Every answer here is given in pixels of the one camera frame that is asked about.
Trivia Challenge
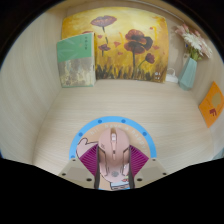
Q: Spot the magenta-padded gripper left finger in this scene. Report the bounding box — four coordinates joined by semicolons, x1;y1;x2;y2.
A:
58;143;101;190

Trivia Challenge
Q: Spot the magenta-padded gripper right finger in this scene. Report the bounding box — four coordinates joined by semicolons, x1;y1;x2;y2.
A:
127;143;170;190

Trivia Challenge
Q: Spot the pink computer mouse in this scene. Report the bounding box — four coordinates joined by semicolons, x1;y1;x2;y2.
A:
97;127;131;184

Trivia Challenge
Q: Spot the round blue-rimmed cartoon mouse pad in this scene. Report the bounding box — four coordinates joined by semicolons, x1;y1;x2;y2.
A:
68;115;158;191

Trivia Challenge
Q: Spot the teal faceted vase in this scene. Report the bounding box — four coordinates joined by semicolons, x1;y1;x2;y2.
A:
177;57;198;91

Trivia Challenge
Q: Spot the green covered book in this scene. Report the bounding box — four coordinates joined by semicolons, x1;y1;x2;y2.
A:
55;31;98;89

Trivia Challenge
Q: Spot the yellow poppy flower painting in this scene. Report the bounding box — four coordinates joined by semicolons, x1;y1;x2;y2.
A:
60;7;170;84

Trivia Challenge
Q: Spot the pink and white flower bouquet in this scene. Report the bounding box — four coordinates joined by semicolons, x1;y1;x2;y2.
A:
174;22;214;62

